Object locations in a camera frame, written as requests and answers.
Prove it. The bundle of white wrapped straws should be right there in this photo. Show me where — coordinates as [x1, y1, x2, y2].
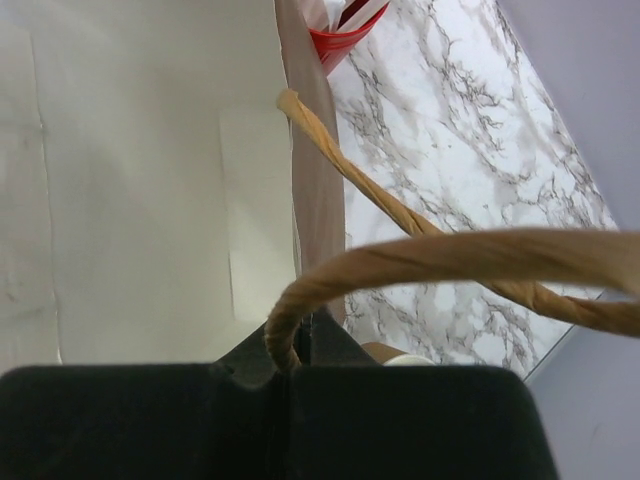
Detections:
[297, 0, 388, 33]

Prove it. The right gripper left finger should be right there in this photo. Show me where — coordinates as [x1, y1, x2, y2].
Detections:
[1, 330, 297, 479]

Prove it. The tilted empty paper cup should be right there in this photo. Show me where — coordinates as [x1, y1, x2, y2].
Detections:
[361, 342, 433, 367]

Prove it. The red straw holder cup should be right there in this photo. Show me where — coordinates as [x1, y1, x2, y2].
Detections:
[308, 1, 389, 75]

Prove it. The brown paper takeout bag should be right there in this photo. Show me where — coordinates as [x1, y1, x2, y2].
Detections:
[1, 1, 614, 371]

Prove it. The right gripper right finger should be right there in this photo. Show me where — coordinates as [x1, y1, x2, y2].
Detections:
[286, 309, 557, 479]

